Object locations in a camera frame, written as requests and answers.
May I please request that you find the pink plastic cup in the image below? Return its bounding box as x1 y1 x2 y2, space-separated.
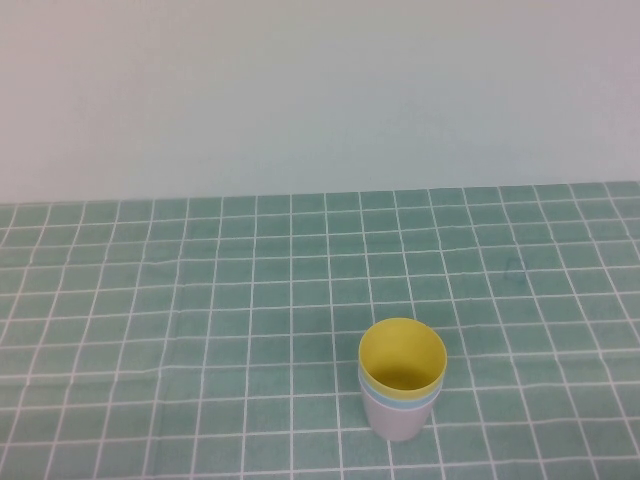
358 387 441 443

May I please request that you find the light blue plastic cup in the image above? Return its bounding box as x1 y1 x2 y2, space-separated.
357 372 445 411

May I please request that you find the yellow plastic cup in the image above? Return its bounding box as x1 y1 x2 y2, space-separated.
357 317 449 395

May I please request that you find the green checked tablecloth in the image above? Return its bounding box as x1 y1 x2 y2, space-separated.
0 180 640 480

